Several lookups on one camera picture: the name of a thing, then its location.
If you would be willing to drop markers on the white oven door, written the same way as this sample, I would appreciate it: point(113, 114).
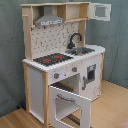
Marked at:
point(62, 103)

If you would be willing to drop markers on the white microwave door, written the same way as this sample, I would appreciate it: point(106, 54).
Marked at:
point(99, 11)

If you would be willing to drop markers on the wooden toy kitchen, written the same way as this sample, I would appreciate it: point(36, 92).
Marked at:
point(46, 40)

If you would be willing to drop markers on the right red stove knob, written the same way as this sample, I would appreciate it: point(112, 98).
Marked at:
point(74, 69)

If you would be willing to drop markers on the red stove knob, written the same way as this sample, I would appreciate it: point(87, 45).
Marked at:
point(74, 69)
point(56, 75)

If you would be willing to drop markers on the left red stove knob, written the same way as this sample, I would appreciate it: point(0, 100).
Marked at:
point(56, 75)

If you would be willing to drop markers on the black stovetop red burners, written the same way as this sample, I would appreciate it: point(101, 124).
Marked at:
point(52, 59)

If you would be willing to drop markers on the black toy faucet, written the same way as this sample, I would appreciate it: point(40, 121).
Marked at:
point(74, 39)

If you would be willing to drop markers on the grey toy sink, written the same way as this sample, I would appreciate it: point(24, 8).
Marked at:
point(79, 51)

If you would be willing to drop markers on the white fridge door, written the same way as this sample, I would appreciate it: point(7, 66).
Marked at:
point(90, 77)

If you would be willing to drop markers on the grey range hood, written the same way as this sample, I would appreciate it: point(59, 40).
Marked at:
point(48, 18)

